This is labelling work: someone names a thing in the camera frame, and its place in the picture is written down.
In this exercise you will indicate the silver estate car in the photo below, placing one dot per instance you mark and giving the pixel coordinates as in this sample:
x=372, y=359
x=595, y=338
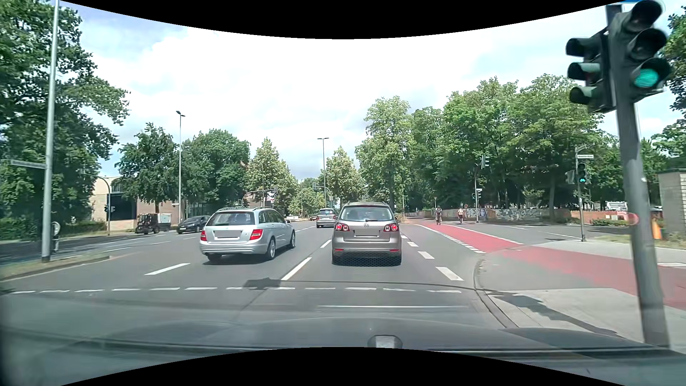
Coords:
x=244, y=233

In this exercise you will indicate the street name sign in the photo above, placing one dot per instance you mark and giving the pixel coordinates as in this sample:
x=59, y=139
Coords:
x=27, y=163

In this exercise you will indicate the traffic light on grey post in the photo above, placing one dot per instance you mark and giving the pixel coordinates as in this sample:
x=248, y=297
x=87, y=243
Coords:
x=632, y=161

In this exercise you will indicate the traffic light with street sign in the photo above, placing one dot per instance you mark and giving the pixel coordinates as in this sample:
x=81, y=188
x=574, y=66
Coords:
x=580, y=182

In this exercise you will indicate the grass verge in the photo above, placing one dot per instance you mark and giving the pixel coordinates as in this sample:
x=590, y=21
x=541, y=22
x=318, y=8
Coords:
x=37, y=266

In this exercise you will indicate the person on bicycle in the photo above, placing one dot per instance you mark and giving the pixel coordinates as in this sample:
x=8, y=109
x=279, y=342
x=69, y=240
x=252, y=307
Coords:
x=460, y=214
x=438, y=215

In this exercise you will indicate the grey asphalt road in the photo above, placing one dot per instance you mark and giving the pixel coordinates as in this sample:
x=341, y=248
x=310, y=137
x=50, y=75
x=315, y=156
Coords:
x=257, y=305

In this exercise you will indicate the brick building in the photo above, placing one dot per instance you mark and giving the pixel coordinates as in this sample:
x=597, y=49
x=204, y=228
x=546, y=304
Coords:
x=123, y=206

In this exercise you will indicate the road markings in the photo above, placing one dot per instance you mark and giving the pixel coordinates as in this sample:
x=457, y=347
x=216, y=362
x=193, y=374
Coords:
x=296, y=268

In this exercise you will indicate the car's own bonnet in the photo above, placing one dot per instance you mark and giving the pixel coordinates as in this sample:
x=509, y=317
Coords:
x=300, y=335

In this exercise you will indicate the tall grey lamp post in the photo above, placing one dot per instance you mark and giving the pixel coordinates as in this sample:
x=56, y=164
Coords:
x=49, y=139

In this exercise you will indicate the grey paved pavement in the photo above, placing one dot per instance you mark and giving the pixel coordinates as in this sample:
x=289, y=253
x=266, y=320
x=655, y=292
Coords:
x=589, y=311

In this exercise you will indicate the row of trees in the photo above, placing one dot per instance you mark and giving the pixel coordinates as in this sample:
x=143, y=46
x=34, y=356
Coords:
x=214, y=166
x=482, y=139

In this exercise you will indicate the large tree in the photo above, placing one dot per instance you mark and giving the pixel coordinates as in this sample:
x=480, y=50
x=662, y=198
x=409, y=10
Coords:
x=32, y=107

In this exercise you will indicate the dark small vehicle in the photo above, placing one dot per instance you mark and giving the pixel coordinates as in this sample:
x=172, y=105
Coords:
x=151, y=223

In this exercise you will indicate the traffic light on pole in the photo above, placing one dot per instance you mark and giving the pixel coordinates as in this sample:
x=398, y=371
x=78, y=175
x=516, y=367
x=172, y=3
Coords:
x=476, y=187

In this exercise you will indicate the red cycle path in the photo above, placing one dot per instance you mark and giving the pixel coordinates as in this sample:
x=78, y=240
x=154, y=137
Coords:
x=589, y=265

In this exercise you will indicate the beige hatchback car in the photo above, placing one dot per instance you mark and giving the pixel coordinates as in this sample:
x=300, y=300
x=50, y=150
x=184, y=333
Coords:
x=366, y=231

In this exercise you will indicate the grey small building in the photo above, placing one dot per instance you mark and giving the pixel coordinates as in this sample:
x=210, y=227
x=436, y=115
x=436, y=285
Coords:
x=673, y=201

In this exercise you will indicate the dark parked car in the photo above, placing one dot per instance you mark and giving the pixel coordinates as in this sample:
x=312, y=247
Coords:
x=192, y=224

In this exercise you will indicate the grey car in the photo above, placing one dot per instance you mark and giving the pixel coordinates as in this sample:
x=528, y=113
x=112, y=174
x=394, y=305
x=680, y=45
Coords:
x=326, y=217

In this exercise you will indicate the graffiti wall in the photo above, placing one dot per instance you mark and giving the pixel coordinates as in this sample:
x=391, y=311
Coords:
x=514, y=214

